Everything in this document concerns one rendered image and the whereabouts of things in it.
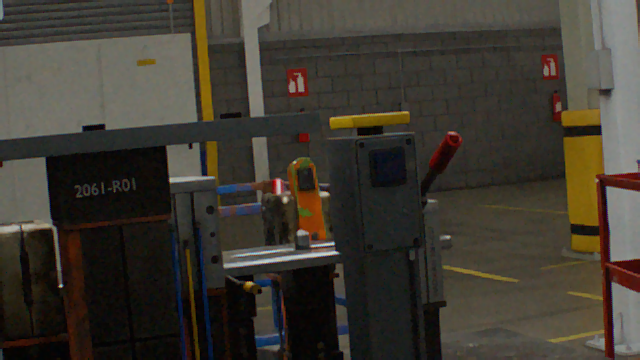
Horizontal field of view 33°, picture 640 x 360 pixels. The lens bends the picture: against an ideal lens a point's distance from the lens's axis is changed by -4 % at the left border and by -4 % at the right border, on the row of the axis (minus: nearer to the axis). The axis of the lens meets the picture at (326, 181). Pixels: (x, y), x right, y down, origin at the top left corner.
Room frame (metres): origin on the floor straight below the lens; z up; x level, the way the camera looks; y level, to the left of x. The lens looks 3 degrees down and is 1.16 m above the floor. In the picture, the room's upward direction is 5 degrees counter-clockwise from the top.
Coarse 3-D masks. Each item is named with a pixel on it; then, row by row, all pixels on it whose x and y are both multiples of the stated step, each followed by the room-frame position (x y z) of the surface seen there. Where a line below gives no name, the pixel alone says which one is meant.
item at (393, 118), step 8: (392, 112) 1.07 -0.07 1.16; (400, 112) 1.07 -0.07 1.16; (408, 112) 1.07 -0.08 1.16; (336, 120) 1.09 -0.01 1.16; (344, 120) 1.07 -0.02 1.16; (352, 120) 1.05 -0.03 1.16; (360, 120) 1.05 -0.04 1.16; (368, 120) 1.06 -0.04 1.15; (376, 120) 1.06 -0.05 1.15; (384, 120) 1.06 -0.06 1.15; (392, 120) 1.06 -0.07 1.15; (400, 120) 1.07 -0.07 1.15; (408, 120) 1.07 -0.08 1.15; (336, 128) 1.09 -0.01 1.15; (344, 128) 1.07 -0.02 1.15; (352, 128) 1.06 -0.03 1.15; (360, 128) 1.08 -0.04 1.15; (368, 128) 1.08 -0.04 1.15; (376, 128) 1.08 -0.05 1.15
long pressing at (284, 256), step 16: (320, 240) 1.50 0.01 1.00; (448, 240) 1.39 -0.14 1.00; (224, 256) 1.40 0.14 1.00; (240, 256) 1.40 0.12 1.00; (256, 256) 1.37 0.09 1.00; (272, 256) 1.36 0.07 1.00; (288, 256) 1.32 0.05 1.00; (304, 256) 1.32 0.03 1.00; (320, 256) 1.32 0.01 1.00; (336, 256) 1.33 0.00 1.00; (240, 272) 1.29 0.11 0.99; (256, 272) 1.29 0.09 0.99; (272, 272) 1.30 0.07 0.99
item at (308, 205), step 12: (300, 168) 1.56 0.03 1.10; (312, 168) 1.57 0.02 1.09; (300, 180) 1.55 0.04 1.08; (312, 180) 1.56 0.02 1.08; (300, 192) 1.55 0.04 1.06; (312, 192) 1.56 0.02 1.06; (300, 204) 1.55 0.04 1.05; (312, 204) 1.56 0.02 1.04; (300, 216) 1.54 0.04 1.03; (312, 216) 1.55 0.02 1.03; (300, 228) 1.54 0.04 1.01; (312, 228) 1.55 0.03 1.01; (324, 228) 1.55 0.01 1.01; (312, 240) 1.54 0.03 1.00
